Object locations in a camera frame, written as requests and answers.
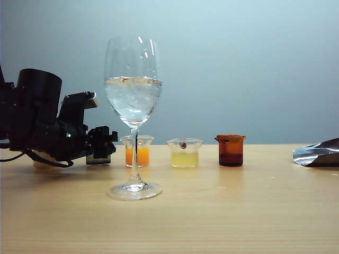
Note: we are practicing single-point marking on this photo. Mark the silver foil bag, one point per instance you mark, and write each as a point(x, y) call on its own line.
point(317, 154)

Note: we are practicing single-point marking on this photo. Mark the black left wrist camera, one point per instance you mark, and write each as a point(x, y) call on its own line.
point(76, 105)

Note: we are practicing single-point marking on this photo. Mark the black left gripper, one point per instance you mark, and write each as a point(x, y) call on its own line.
point(63, 140)

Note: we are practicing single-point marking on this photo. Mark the grey smoked measuring cup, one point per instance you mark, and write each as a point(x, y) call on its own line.
point(99, 161)

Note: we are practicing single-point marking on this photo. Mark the tall clear wine glass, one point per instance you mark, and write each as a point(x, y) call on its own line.
point(134, 172)

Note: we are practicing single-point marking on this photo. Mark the clear cup with yellow juice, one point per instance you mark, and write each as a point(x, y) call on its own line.
point(185, 159)

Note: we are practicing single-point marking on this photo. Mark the amber brown measuring cup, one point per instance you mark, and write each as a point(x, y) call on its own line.
point(230, 153)

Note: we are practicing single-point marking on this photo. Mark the clear cup with orange juice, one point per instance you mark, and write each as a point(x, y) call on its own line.
point(144, 157)

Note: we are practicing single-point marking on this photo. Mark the clear ice cubes pile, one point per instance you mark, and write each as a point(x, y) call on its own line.
point(132, 98)

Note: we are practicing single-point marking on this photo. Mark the beige paper cup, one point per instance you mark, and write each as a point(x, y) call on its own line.
point(42, 162)

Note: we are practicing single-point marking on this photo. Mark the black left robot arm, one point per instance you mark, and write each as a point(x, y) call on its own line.
point(37, 92)

